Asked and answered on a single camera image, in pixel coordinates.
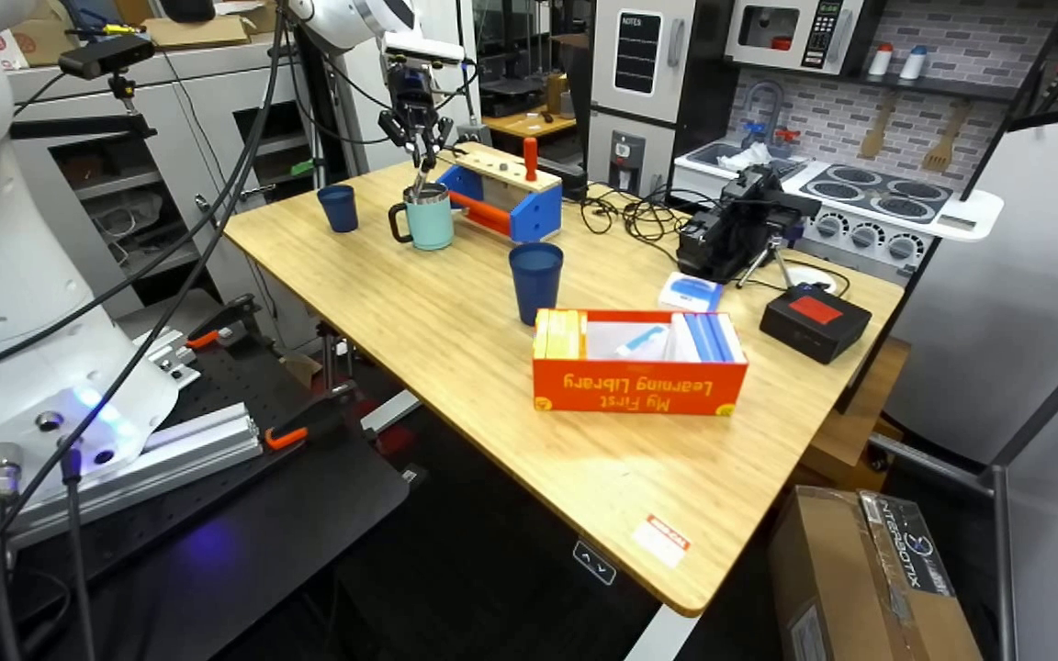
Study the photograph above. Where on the black camera on stand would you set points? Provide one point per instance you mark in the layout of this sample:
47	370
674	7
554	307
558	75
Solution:
109	60

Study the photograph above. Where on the toy kitchen stove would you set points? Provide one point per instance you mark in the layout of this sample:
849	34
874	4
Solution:
874	223

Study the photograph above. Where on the black device with red top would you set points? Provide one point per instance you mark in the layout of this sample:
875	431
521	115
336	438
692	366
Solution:
815	320

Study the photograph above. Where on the orange black clamp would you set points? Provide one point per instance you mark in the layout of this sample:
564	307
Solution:
229	328
310	419

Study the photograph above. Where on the blue wooden toy toolbox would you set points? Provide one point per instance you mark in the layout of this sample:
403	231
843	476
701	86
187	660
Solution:
504	191

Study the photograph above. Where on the light blue mug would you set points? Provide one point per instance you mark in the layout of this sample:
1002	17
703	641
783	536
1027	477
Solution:
423	217

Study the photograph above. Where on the dark blue plastic cup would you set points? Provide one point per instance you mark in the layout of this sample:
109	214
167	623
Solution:
539	269
341	203

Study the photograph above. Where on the white microwave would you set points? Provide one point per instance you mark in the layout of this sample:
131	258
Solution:
804	34

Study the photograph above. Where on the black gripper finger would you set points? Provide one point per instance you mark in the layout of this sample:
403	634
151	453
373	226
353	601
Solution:
413	151
436	143

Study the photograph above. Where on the black machine on table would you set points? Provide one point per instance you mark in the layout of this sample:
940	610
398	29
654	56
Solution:
727	241

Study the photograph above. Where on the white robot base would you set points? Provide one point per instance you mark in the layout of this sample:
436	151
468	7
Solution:
27	269

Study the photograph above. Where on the orange learning toy box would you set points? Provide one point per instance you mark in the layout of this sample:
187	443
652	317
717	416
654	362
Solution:
643	362

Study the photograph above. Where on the red white table sticker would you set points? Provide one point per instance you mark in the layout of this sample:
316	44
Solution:
663	542

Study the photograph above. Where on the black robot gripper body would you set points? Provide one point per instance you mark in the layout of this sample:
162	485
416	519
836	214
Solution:
413	103

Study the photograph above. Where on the blue white card pack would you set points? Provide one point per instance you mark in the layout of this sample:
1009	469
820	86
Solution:
692	295

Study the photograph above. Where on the cardboard box on floor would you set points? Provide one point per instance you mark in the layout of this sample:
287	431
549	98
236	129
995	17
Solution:
861	578

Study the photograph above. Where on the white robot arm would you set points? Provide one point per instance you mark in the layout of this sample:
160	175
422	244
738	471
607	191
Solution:
407	56

